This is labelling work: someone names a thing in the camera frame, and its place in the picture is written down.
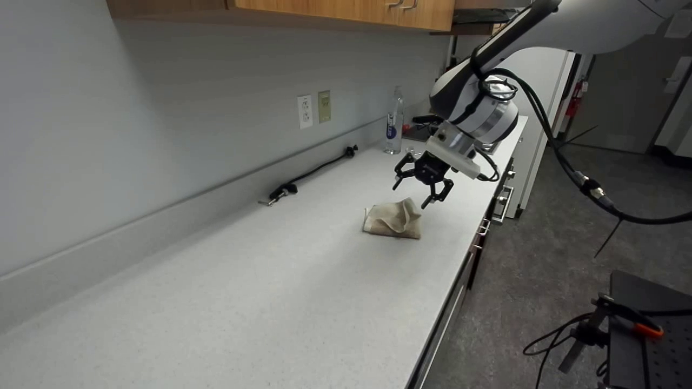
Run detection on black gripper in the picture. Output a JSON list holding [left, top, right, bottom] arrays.
[[392, 149, 456, 213]]

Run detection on cream stained towel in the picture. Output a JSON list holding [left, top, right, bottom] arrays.
[[360, 197, 427, 243]]

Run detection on clear water bottle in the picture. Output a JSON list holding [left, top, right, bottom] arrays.
[[381, 87, 407, 157]]

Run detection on white cabinet panel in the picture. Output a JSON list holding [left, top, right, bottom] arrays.
[[492, 47, 580, 223]]

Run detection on black breadboard table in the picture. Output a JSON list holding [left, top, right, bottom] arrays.
[[606, 268, 692, 389]]

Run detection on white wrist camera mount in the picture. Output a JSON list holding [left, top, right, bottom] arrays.
[[425, 119, 502, 182]]

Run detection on black power cord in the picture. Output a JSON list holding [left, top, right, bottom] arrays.
[[262, 142, 362, 208]]

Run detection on beige wall plate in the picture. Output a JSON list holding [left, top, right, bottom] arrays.
[[316, 89, 336, 125]]

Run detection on white wall outlet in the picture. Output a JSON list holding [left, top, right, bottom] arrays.
[[297, 94, 317, 132]]

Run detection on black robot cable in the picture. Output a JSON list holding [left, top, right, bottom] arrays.
[[487, 67, 692, 228]]

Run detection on dark wall shelf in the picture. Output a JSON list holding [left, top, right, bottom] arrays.
[[453, 5, 532, 39]]

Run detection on red wall-mounted device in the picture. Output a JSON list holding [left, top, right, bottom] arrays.
[[565, 77, 590, 124]]

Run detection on black floor cables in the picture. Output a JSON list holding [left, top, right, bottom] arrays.
[[522, 310, 603, 389]]

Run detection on wooden wall cabinet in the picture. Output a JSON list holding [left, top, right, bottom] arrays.
[[106, 0, 458, 34]]

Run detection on orange-handled clamp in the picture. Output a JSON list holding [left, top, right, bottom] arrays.
[[590, 293, 668, 345]]

